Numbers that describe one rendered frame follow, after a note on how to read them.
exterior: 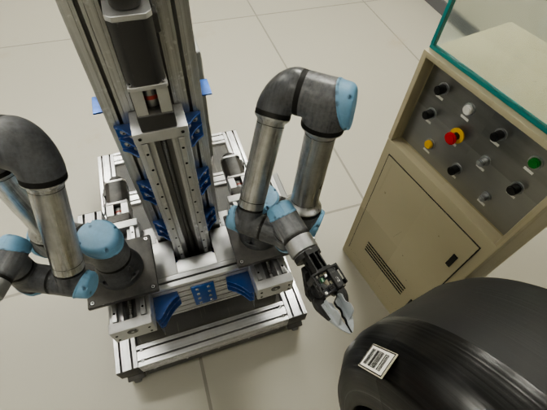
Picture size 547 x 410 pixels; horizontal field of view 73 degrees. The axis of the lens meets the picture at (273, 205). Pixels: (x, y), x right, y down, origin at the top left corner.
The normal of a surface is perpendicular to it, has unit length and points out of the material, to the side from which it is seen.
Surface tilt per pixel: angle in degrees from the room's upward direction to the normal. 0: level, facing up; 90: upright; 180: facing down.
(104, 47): 90
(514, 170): 90
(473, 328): 45
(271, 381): 0
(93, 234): 8
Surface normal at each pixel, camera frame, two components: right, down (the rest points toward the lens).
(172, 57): 0.32, 0.78
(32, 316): 0.04, -0.58
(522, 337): -0.25, -0.89
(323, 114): -0.33, 0.60
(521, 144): -0.87, 0.37
